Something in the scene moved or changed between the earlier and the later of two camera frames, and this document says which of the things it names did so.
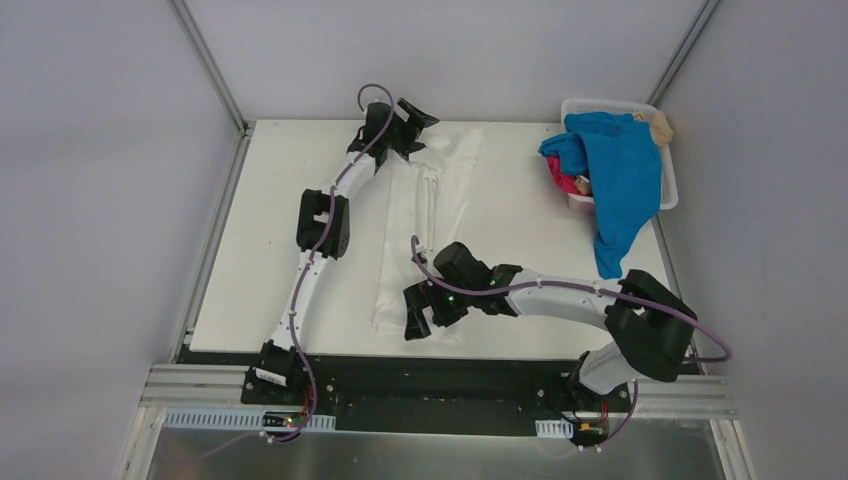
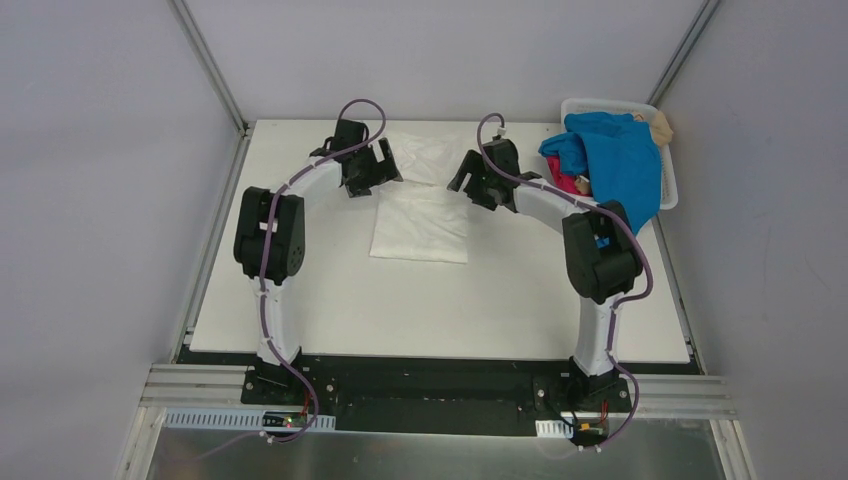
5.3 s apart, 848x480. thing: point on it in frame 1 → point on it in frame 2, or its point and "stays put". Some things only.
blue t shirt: (622, 159) stays put
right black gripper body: (428, 302) → (477, 180)
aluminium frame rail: (213, 382) stays put
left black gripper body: (404, 130) → (370, 168)
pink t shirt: (565, 181) stays put
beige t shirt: (660, 127) stays put
